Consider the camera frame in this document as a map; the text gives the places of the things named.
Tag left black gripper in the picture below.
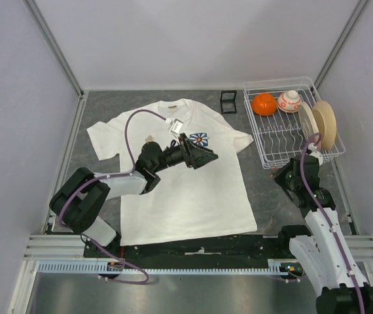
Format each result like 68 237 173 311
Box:
153 133 218 173

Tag white t-shirt with flower print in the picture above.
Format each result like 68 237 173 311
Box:
87 99 257 246

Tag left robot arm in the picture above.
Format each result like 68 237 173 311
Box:
49 133 219 257

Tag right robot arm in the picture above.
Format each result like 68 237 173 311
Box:
274 155 373 313

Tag small beige brooch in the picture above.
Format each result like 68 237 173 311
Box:
145 135 154 143

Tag white plate pink rim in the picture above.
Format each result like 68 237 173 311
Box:
298 101 319 139

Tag black square box far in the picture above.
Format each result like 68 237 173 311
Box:
220 90 237 114

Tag beige plate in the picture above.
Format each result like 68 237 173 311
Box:
312 100 338 150

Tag white bowl orange circles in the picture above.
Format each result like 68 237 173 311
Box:
277 90 302 113

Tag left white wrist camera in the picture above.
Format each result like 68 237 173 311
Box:
165 118 184 137

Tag white wire dish rack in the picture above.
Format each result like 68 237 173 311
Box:
242 76 346 170

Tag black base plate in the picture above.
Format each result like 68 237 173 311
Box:
83 235 305 281

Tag light blue cable duct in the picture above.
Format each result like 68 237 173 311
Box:
37 260 302 275

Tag aluminium frame rail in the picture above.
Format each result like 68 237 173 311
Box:
22 234 373 262

